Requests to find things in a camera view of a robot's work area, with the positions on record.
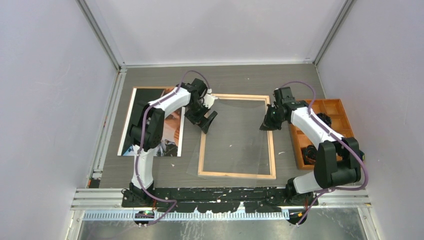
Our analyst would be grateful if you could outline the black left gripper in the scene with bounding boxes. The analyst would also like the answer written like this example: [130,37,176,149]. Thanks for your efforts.
[185,100,218,134]

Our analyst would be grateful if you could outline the clear acrylic sheet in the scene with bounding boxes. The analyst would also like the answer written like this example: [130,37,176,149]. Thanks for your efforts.
[185,98,270,180]

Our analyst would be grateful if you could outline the light wooden picture frame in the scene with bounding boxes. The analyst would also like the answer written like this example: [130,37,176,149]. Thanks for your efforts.
[197,93,277,180]

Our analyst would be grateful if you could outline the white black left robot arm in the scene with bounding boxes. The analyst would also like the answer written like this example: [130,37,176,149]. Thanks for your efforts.
[126,78,217,207]

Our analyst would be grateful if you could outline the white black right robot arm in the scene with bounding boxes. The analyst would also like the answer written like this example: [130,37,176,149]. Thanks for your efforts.
[259,87,363,205]

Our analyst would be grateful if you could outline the printed photo of people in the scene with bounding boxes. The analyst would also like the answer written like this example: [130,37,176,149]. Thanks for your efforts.
[117,86,186,158]

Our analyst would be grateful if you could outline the black coiled roll lower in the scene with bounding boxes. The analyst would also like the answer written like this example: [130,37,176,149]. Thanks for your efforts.
[301,145,318,165]

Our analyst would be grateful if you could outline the black coiled roll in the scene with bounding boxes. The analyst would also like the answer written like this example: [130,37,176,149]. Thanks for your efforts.
[317,112,332,128]
[301,145,318,165]

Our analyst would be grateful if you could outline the black coiled roll upper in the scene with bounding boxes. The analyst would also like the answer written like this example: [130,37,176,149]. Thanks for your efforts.
[317,112,332,128]

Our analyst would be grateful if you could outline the orange compartment tray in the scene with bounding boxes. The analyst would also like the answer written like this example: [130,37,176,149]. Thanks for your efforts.
[288,99,364,170]

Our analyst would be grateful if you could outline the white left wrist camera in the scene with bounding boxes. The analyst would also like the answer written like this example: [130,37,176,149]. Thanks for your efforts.
[202,93,219,109]

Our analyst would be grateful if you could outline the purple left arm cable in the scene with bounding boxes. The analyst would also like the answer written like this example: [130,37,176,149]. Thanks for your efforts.
[138,69,211,227]

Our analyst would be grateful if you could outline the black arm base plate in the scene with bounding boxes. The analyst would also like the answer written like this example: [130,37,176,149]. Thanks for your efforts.
[120,186,314,214]

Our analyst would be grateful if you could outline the aluminium front rail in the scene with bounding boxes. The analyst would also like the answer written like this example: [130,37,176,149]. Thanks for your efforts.
[70,185,372,222]

